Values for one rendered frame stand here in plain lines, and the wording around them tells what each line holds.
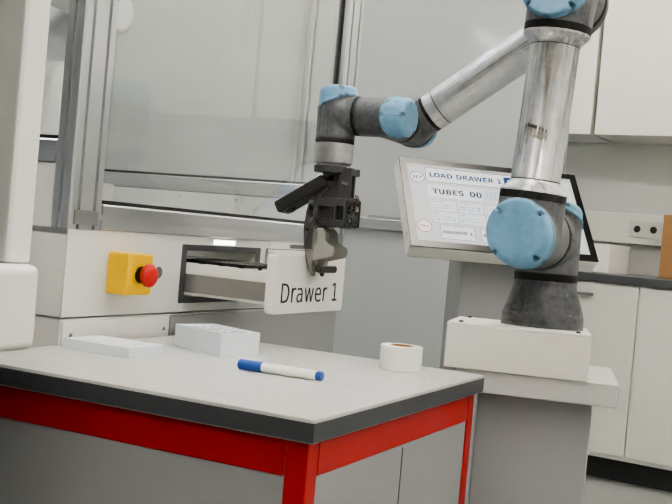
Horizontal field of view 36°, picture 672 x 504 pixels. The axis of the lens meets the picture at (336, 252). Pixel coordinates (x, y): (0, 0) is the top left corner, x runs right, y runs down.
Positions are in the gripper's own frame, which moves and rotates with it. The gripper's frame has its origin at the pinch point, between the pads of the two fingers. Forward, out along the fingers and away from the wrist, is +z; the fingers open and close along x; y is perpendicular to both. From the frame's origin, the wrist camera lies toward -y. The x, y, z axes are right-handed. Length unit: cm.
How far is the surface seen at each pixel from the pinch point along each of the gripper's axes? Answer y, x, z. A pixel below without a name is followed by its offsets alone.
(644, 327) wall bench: 16, 280, 21
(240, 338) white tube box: 3.5, -31.4, 11.5
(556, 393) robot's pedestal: 49, -1, 17
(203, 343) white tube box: -1.9, -33.9, 12.8
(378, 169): -60, 159, -32
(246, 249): -20.9, 8.8, -2.4
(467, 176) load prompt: -3, 91, -26
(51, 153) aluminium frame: -26, -47, -16
